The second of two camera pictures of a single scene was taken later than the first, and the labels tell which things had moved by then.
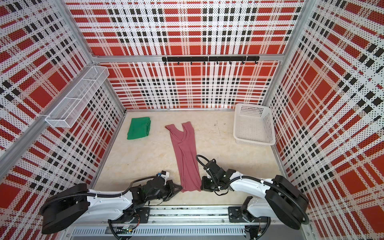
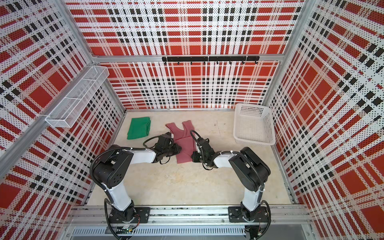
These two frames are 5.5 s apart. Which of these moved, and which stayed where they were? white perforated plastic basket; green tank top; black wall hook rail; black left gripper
Moved: black left gripper
Stayed: black wall hook rail; green tank top; white perforated plastic basket
